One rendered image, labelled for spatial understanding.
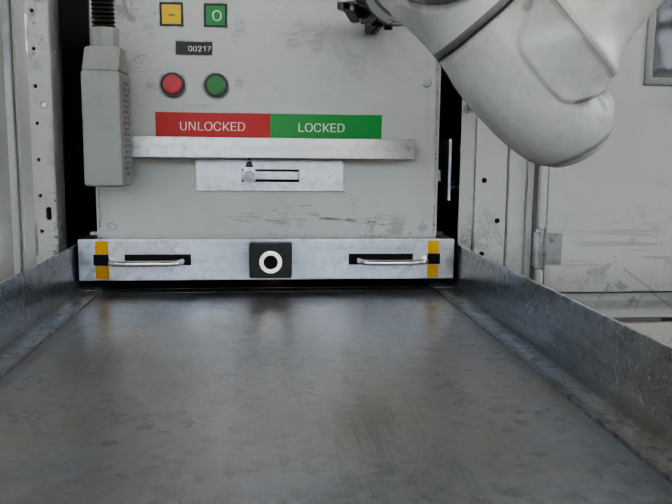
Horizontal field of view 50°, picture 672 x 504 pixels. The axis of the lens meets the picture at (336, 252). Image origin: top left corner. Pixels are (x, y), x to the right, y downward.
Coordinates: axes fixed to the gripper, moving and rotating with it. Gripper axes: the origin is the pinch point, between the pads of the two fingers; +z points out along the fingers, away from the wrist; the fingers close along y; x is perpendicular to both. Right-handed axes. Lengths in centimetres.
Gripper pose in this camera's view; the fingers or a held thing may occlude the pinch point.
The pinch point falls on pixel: (373, 19)
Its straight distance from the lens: 104.2
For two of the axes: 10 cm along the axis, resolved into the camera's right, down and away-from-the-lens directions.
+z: -1.0, -1.4, 9.9
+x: 0.1, -9.9, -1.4
